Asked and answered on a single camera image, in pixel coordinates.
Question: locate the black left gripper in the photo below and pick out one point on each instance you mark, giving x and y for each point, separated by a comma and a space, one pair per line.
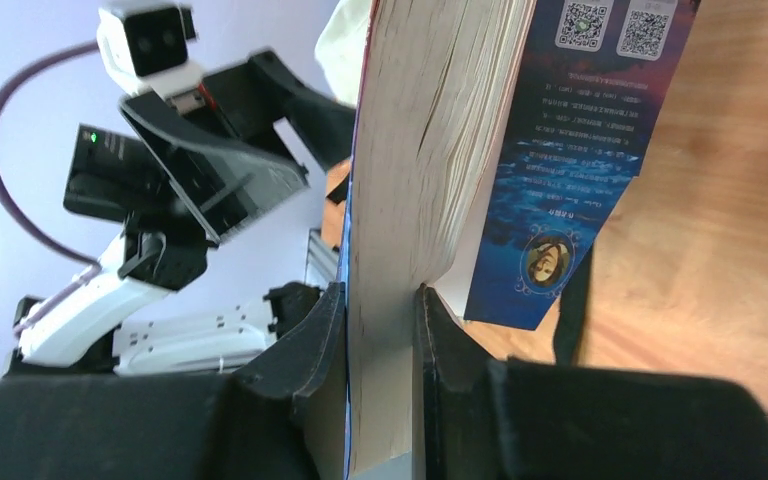
199, 174

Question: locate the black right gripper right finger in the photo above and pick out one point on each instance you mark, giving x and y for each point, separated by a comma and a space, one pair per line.
454, 428

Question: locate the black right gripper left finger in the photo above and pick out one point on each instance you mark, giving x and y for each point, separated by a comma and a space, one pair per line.
293, 419

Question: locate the beige canvas backpack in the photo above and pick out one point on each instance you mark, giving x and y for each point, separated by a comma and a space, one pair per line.
341, 48

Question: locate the blue sunset cover book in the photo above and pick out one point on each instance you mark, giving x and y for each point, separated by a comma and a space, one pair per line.
493, 140

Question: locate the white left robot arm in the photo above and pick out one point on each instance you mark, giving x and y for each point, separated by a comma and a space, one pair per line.
87, 328

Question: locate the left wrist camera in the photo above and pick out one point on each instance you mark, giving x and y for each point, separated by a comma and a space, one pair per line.
144, 46

